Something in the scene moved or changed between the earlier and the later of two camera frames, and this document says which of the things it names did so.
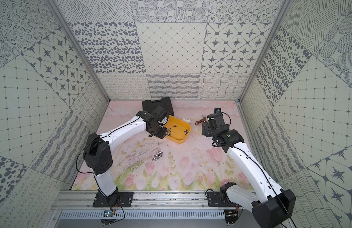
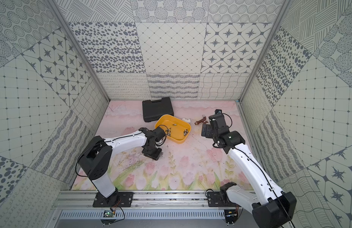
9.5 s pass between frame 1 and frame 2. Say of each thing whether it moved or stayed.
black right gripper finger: stayed
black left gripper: moved
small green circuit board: stayed
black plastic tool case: stayed
